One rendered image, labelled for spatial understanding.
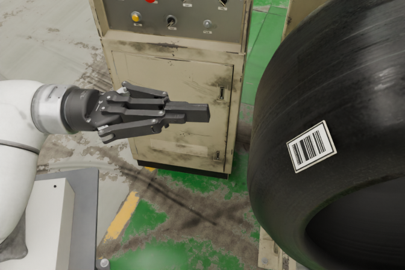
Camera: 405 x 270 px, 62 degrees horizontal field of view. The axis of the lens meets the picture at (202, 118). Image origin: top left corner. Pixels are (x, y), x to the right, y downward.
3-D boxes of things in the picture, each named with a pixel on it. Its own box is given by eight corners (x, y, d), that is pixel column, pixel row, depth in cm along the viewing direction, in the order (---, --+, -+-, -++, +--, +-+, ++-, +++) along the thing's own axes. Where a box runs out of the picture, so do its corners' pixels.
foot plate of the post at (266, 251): (261, 213, 176) (262, 210, 173) (313, 222, 172) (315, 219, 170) (257, 266, 158) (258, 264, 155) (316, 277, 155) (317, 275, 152)
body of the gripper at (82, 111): (56, 113, 54) (108, 114, 52) (78, 77, 60) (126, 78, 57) (76, 141, 60) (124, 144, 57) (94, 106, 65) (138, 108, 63)
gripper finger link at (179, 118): (155, 111, 55) (150, 125, 53) (185, 113, 54) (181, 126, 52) (158, 117, 56) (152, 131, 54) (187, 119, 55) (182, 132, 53)
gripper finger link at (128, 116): (102, 104, 57) (98, 110, 56) (164, 106, 54) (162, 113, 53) (109, 119, 59) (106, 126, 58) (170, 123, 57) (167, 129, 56)
